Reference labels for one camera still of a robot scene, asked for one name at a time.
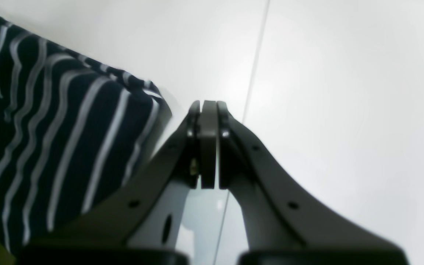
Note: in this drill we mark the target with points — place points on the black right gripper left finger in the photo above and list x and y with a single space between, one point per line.
139 224

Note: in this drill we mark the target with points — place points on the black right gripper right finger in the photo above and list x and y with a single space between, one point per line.
284 224

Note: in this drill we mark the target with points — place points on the navy white striped t-shirt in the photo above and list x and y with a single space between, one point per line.
72 132

